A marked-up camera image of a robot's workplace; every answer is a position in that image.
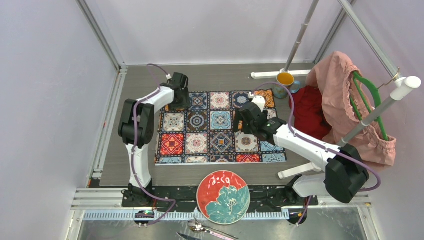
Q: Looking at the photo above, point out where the colourful patterned placemat cloth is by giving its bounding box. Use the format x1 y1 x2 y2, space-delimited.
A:
154 91 287 165

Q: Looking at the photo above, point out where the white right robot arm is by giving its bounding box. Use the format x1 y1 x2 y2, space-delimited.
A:
233 102 370 205

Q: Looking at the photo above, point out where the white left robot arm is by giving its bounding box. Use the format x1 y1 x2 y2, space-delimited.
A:
118 72 191 208

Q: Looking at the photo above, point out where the blue mug with yellow inside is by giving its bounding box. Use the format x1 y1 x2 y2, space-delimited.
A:
272 72 301 99

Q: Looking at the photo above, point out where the red cloth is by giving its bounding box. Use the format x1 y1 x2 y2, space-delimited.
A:
292 85 332 140

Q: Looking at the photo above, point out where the red plate with teal flower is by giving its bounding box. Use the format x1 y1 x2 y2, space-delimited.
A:
196 170 251 225

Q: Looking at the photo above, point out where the pink fabric garment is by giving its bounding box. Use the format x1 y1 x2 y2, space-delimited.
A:
305 51 397 169

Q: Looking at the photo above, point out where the green clothes hanger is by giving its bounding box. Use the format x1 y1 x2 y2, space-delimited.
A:
349 70 388 143

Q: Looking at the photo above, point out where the metal spoon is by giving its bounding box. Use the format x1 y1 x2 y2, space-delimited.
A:
187 220 239 240

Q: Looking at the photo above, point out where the metal knife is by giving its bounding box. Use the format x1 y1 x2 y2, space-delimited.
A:
176 232 201 240

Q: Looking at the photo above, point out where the white and grey clothes rack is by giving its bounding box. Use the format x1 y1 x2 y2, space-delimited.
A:
250 0 423 181

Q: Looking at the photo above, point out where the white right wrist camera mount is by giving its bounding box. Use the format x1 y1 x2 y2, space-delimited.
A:
248 92 266 112

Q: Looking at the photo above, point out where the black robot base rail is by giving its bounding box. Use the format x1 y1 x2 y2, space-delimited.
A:
121 184 320 214

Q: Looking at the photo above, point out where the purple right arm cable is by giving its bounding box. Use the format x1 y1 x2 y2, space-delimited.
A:
251 82 382 226

